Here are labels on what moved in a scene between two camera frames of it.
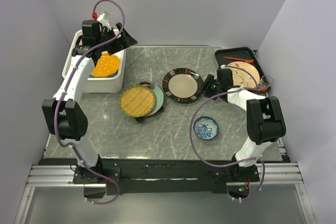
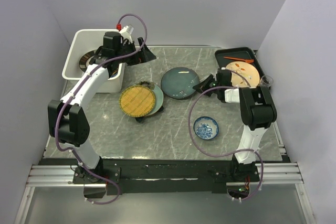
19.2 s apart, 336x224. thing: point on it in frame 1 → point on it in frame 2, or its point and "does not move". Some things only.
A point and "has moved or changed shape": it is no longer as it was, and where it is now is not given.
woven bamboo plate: (137, 100) does not move
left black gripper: (127, 40) → (145, 54)
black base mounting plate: (164, 174) does not move
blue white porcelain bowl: (206, 128) does not move
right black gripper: (210, 80) does not move
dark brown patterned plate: (182, 85) has moved or changed shape
